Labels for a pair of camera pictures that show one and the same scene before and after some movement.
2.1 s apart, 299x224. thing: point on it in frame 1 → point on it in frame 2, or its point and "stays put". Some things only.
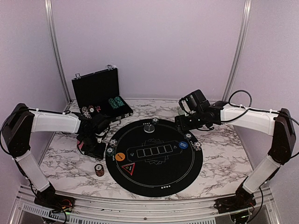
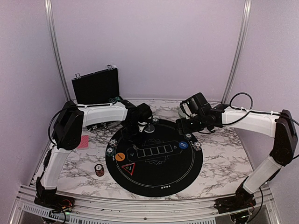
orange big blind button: x=120 y=157 stays put
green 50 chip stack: x=110 y=151 stays put
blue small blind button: x=183 y=145 stays put
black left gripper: x=98 y=154 → x=138 y=142
